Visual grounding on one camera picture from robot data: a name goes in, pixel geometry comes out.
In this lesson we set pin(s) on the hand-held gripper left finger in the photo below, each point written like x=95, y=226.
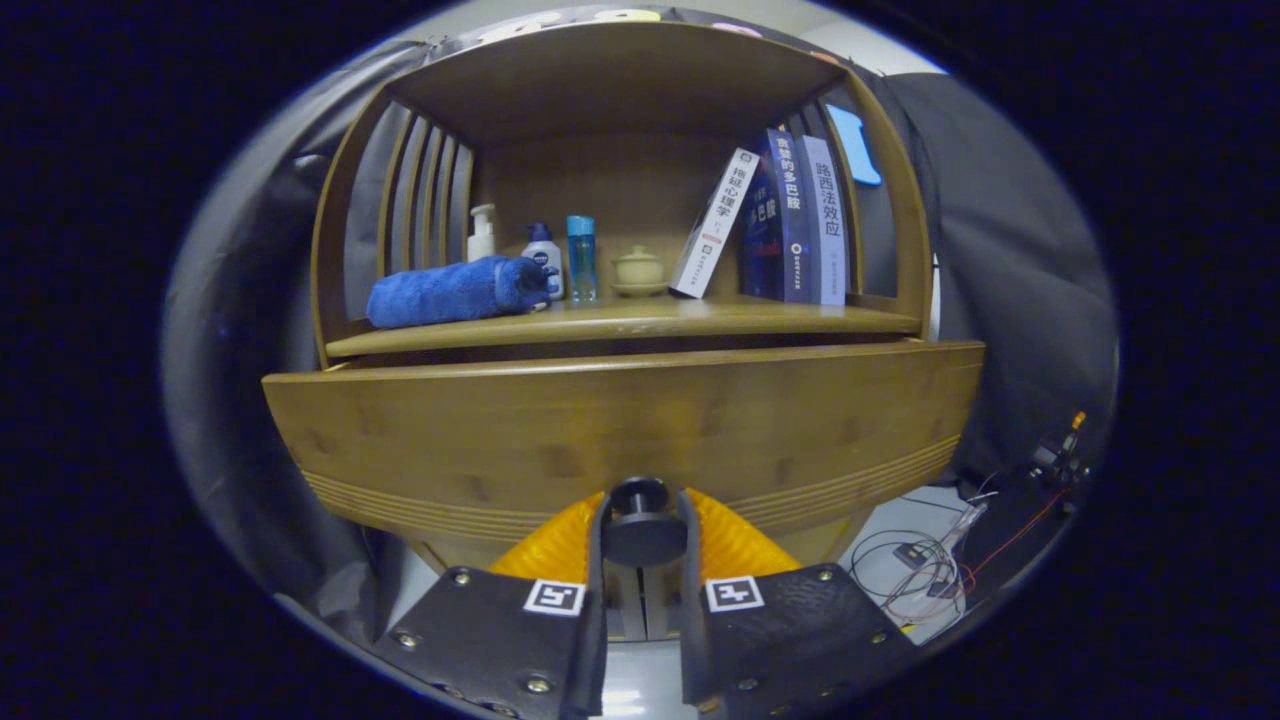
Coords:
x=597, y=650

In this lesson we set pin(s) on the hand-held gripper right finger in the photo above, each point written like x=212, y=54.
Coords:
x=690, y=650

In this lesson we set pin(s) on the wooden drawer with black knob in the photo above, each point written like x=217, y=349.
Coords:
x=600, y=430

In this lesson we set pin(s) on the wooden countertop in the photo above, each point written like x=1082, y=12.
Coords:
x=640, y=318

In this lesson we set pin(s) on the wooden cabinet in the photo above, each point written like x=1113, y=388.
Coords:
x=620, y=90

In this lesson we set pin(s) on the black floor equipment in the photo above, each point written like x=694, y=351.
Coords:
x=1010, y=520

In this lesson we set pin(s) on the cream lidded tea cup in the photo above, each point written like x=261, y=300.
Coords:
x=639, y=270

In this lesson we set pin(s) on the rolled blue towel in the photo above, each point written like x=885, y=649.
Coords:
x=440, y=295

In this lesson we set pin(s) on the clear blue bottle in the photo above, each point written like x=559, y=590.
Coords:
x=581, y=260

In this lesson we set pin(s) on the white bottle with blue cap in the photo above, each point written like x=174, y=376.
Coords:
x=545, y=255

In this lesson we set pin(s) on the white pump bottle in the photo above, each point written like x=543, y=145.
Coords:
x=482, y=245

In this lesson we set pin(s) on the white book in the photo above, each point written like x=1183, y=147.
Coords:
x=715, y=225

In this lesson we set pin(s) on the dark blue book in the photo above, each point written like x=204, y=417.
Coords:
x=785, y=230

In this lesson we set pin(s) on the pale blue book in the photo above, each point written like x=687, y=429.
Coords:
x=828, y=230

